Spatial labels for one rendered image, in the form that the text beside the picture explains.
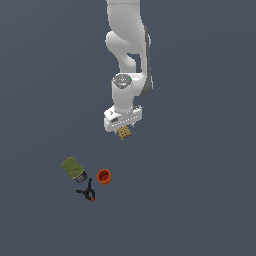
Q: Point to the tan perforated wooden block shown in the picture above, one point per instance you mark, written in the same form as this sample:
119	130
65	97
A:
124	133

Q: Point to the orange cup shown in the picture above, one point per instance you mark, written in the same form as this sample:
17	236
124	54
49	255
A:
104	176

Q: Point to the olive green can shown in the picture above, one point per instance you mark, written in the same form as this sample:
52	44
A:
73	169

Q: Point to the black spring clamp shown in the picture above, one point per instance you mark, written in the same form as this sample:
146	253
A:
88	192

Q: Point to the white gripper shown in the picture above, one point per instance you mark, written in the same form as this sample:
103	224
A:
122	118

